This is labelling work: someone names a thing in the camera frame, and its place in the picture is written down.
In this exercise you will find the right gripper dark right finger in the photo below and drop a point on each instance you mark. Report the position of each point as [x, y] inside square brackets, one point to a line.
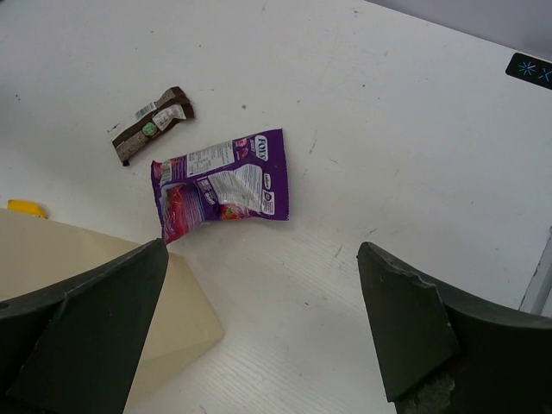
[443, 350]

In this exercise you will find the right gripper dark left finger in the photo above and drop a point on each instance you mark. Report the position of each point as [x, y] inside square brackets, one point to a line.
[74, 346]

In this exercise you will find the brown chocolate bar wrapper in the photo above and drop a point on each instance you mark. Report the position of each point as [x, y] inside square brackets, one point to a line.
[130, 136]

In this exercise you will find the dark blue logo sticker right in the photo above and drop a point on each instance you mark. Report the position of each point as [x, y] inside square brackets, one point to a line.
[529, 69]

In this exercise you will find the aluminium table frame rail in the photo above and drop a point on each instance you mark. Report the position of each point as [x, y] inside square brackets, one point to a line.
[537, 297]

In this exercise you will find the purple Fox's candy bag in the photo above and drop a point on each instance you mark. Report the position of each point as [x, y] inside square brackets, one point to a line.
[236, 179]

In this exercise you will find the yellow M&M's packet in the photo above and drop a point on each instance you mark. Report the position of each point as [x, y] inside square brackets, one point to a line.
[28, 208]

